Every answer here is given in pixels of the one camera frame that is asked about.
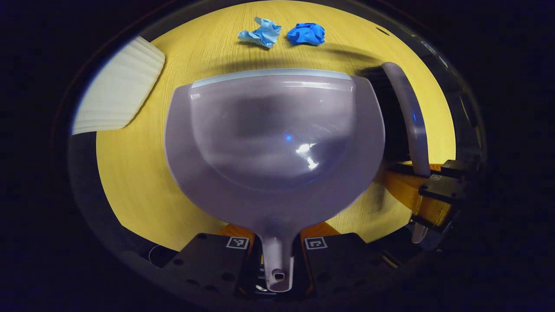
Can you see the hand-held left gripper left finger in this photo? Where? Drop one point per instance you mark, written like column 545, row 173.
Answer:
column 204, row 260

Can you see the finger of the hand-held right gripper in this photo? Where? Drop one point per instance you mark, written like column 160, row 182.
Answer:
column 446, row 190
column 455, row 168

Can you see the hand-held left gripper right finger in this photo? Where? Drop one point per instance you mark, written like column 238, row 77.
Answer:
column 342, row 260

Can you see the small pale pink broom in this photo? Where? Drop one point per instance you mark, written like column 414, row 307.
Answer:
column 412, row 112

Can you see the pale pink dustpan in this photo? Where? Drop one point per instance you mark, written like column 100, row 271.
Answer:
column 273, row 173

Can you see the white ribbed garbage bin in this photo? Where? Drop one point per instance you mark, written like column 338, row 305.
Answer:
column 117, row 86

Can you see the dark blue paper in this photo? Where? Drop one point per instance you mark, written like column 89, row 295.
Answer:
column 306, row 34

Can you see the light blue paper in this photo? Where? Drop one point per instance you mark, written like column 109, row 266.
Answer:
column 262, row 34

